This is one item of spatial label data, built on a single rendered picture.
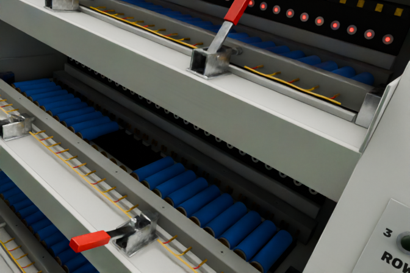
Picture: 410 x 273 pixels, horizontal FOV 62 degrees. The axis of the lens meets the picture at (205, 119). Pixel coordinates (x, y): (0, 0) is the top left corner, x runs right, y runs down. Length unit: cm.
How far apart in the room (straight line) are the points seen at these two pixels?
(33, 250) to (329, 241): 44
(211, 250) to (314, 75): 19
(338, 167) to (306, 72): 11
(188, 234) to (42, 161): 23
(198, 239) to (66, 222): 16
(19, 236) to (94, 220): 23
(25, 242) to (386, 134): 51
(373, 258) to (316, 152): 8
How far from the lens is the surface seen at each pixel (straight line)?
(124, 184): 41
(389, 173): 26
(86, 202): 43
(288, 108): 29
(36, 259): 58
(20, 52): 73
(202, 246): 36
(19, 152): 52
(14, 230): 63
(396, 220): 26
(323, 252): 27
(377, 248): 26
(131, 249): 37
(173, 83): 33
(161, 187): 42
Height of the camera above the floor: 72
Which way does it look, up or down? 6 degrees down
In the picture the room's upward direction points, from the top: 24 degrees clockwise
